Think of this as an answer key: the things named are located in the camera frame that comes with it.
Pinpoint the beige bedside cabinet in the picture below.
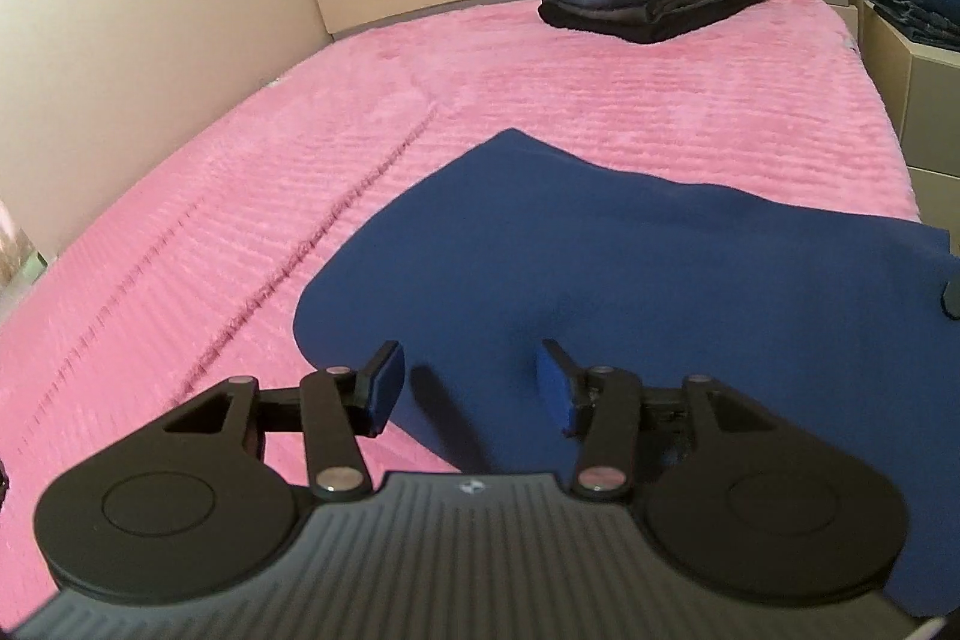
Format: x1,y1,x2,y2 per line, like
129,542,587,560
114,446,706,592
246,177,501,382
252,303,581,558
861,5,960,244

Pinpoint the pink bed blanket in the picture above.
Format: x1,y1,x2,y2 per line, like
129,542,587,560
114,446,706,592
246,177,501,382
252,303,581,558
2,0,919,627

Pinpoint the light window curtain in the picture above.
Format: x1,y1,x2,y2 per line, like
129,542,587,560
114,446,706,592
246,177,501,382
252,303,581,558
0,203,39,294

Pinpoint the navy blue garment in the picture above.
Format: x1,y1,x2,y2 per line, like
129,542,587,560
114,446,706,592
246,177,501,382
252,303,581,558
293,130,958,615

